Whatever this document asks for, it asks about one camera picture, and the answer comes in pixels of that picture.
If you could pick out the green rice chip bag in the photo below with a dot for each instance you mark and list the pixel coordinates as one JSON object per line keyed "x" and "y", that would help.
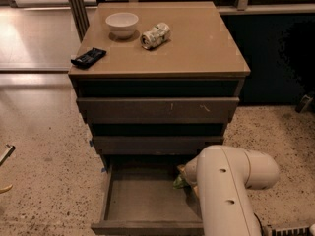
{"x": 180, "y": 182}

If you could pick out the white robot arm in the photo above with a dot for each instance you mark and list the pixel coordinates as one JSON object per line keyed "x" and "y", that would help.
{"x": 220, "y": 177}

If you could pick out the middle drawer front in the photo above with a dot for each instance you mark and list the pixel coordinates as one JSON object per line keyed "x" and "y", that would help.
{"x": 118, "y": 145}

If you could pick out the open bottom drawer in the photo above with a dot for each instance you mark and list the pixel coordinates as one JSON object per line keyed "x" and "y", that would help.
{"x": 140, "y": 200}

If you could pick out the upper drawer front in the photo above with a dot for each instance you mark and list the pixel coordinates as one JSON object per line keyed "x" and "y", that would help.
{"x": 158, "y": 110}

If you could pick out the brown drawer cabinet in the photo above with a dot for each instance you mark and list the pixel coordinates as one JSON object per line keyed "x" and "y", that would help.
{"x": 199, "y": 60}

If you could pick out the power strip on floor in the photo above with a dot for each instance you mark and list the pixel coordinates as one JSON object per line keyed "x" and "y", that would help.
{"x": 286, "y": 231}

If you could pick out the crushed silver green can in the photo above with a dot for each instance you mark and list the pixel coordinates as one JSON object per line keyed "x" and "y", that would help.
{"x": 156, "y": 36}

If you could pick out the black snack bar packet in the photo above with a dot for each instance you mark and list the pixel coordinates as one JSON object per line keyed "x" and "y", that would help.
{"x": 89, "y": 58}

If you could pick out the white ceramic bowl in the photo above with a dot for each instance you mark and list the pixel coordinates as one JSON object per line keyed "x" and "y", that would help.
{"x": 122, "y": 25}

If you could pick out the yellow object at left edge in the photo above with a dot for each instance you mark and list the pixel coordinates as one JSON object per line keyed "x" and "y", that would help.
{"x": 6, "y": 189}

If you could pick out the metal object at left edge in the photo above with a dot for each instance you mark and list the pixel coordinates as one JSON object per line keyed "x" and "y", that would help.
{"x": 7, "y": 153}

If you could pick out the dark object by wall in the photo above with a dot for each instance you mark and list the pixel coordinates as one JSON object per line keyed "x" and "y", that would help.
{"x": 306, "y": 103}

